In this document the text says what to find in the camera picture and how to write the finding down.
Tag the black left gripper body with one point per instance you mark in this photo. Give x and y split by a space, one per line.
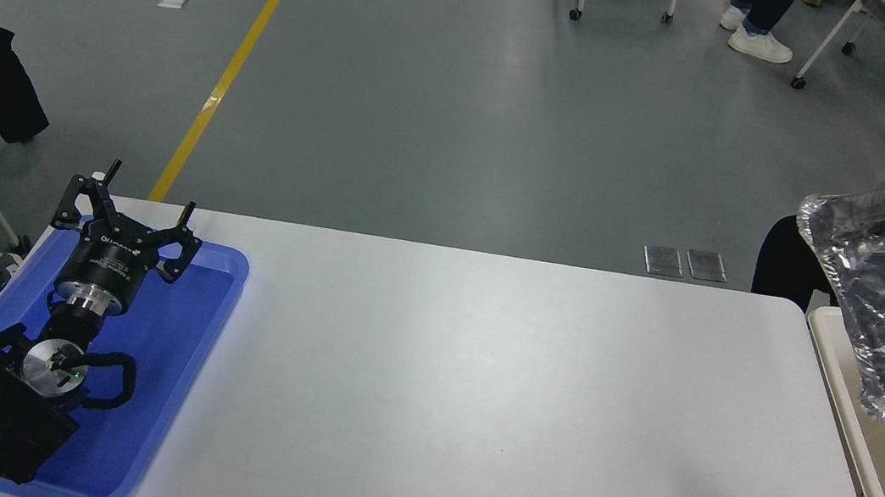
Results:
107 260

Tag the metal floor plate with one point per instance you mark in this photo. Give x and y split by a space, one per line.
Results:
663 260
706 265

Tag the blue plastic tray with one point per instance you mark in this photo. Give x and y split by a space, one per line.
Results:
173 350

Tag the standing person with white shoes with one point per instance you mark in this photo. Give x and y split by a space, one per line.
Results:
760 44

